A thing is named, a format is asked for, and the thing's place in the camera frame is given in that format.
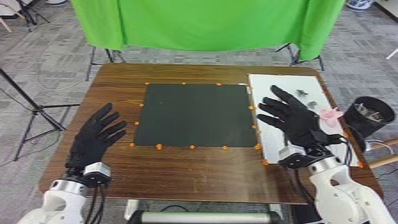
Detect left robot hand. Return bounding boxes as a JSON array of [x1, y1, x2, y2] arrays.
[[65, 102, 130, 177]]

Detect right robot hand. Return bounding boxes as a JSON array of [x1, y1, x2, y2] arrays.
[[257, 84, 335, 149]]

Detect pink flower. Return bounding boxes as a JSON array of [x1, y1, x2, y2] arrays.
[[317, 107, 347, 131]]

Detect black bucket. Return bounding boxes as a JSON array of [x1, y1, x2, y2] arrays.
[[344, 96, 398, 138]]

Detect black tripod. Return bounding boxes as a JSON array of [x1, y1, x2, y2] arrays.
[[0, 68, 82, 163]]

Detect white sheet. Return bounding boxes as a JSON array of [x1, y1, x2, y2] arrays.
[[248, 73, 361, 167]]

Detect dark mat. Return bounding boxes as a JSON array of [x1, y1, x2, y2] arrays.
[[130, 83, 262, 149]]

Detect black cloth stand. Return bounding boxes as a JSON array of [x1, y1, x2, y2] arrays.
[[274, 42, 328, 72], [84, 45, 129, 83]]

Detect pale grey bar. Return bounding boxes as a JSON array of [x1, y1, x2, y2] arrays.
[[127, 209, 288, 224]]

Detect blue and white vase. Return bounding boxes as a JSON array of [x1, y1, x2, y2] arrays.
[[345, 0, 377, 11]]

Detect black cable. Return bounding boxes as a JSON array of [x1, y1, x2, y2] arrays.
[[84, 184, 111, 224]]

